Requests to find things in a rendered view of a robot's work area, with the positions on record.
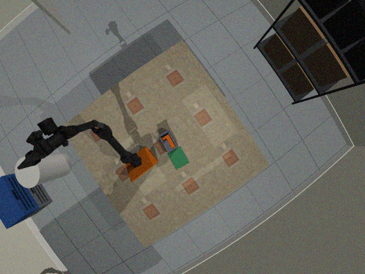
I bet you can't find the orange l-shaped part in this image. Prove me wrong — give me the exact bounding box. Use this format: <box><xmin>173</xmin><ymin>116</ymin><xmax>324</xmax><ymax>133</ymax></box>
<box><xmin>162</xmin><ymin>134</ymin><xmax>175</xmax><ymax>148</ymax></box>

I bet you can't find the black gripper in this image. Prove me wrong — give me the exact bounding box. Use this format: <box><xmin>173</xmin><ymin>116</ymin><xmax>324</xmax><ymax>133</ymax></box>
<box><xmin>17</xmin><ymin>138</ymin><xmax>57</xmax><ymax>170</ymax></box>

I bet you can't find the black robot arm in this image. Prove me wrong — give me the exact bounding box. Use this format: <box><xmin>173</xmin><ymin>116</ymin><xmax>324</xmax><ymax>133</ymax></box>
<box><xmin>26</xmin><ymin>117</ymin><xmax>141</xmax><ymax>168</ymax></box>

